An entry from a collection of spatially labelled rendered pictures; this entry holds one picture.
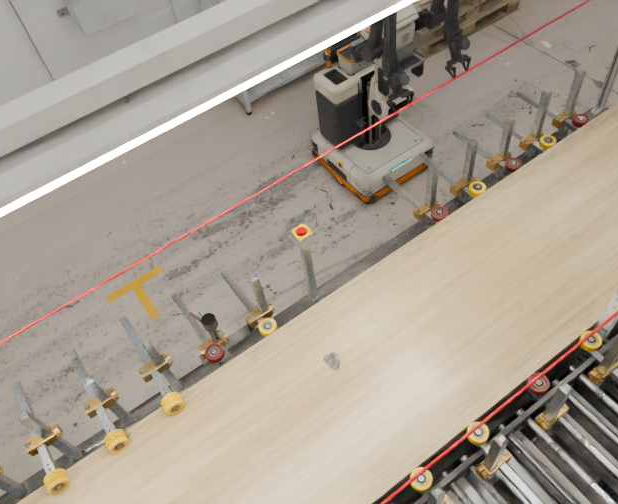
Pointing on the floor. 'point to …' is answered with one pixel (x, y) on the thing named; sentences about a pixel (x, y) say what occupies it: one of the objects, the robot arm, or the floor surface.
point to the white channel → (32, 125)
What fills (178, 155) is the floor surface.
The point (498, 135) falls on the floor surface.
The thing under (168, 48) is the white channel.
